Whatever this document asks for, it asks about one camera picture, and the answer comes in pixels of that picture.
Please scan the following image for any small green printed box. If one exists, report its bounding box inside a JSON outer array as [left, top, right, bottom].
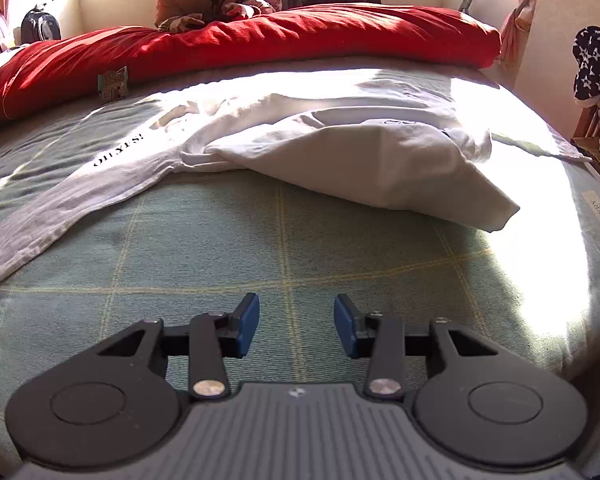
[[97, 66, 129, 103]]

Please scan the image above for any wooden chair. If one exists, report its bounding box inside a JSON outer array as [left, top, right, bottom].
[[572, 100, 600, 143]]

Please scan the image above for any red duvet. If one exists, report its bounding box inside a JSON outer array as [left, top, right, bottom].
[[0, 4, 502, 123]]

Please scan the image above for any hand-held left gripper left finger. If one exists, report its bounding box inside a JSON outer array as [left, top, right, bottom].
[[97, 292, 261, 402]]

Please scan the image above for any white long-sleeve shirt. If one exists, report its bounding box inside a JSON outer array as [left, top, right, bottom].
[[0, 67, 593, 296]]

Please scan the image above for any green plaid bed sheet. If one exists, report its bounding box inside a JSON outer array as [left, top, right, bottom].
[[0, 60, 600, 466]]

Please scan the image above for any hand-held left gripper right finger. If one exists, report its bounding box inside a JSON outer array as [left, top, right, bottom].
[[333, 294, 503, 401]]

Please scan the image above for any black backpack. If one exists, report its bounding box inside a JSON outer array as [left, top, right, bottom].
[[21, 4, 62, 43]]

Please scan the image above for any dark star-print garment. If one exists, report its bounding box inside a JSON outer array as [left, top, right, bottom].
[[572, 25, 600, 107]]

